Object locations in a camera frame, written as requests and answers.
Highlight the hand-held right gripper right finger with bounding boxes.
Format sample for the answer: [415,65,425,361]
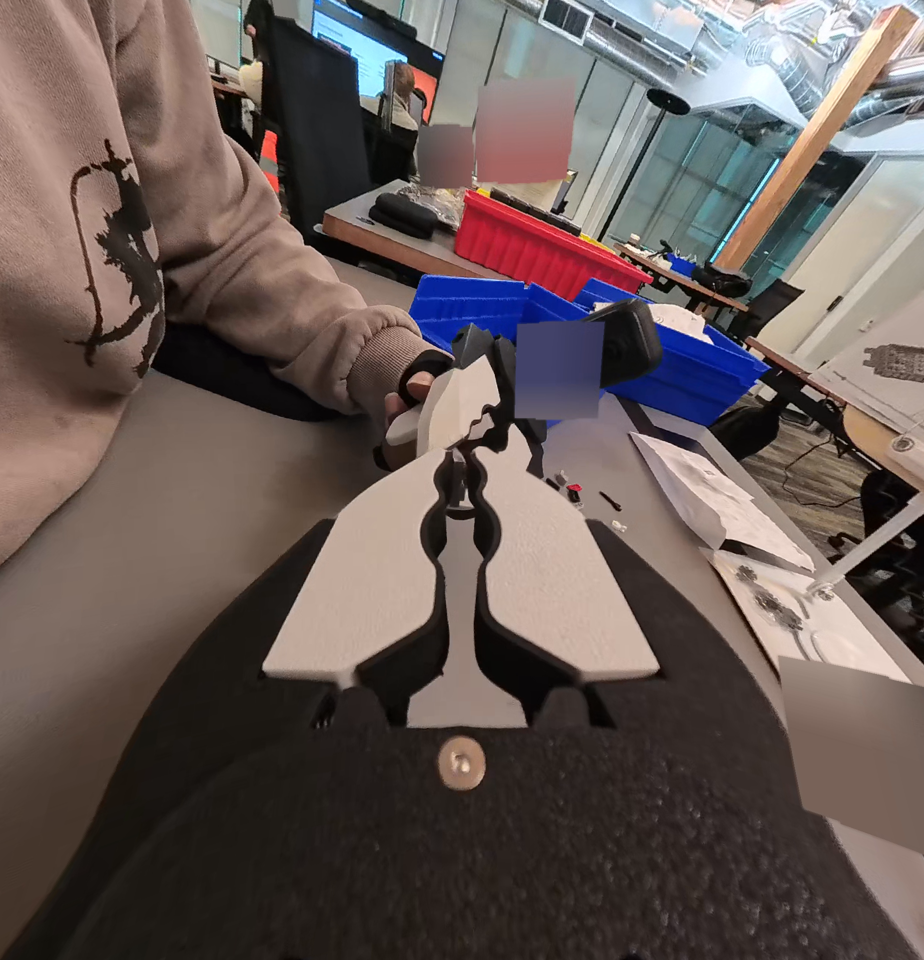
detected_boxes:
[473,451,663,684]

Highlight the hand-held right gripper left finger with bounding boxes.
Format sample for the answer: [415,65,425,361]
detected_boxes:
[263,450,451,684]

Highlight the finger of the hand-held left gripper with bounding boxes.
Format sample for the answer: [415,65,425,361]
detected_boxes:
[420,358,503,454]
[471,406,518,454]

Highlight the small dark brick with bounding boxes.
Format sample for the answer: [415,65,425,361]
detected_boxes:
[445,450,479,522]

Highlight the person's left forearm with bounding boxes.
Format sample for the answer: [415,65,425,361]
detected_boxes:
[162,135,427,418]

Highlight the grey desk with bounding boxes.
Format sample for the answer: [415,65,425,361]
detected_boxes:
[0,255,924,960]

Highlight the person's left hand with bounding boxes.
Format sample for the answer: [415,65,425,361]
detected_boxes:
[373,372,436,471]

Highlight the white paper bag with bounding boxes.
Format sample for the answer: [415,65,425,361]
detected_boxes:
[628,431,817,576]
[649,302,710,339]

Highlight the wooden office table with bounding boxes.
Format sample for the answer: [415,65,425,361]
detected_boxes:
[612,241,749,315]
[323,178,502,283]
[743,336,924,492]

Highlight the large blue plastic bin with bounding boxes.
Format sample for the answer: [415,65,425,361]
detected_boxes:
[528,277,772,429]

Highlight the small blue plastic bin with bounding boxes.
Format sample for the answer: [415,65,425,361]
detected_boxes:
[409,273,530,355]

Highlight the pile of loose toy bricks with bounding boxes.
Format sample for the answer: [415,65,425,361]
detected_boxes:
[546,468,629,535]

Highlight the red plastic bin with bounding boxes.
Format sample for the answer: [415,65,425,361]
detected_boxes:
[454,189,654,297]

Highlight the black office chair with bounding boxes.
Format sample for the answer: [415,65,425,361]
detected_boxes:
[730,279,805,348]
[829,466,924,627]

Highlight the black zip case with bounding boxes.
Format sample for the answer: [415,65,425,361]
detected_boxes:
[366,206,436,241]
[373,191,440,223]

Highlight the black floor lamp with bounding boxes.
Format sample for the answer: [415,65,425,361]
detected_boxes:
[597,87,692,243]

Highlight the orange striped vest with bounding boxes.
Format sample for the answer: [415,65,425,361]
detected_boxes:
[261,129,284,215]

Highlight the white book stand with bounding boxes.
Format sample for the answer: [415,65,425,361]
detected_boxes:
[754,420,924,751]

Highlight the white air vent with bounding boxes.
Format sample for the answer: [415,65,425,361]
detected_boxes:
[540,0,592,40]

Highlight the computer monitor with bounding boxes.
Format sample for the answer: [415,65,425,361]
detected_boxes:
[312,0,446,125]

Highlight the wooden support post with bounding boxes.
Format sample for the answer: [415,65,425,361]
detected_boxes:
[713,3,924,271]

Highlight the silver ventilation duct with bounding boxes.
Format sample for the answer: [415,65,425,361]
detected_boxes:
[582,0,924,115]

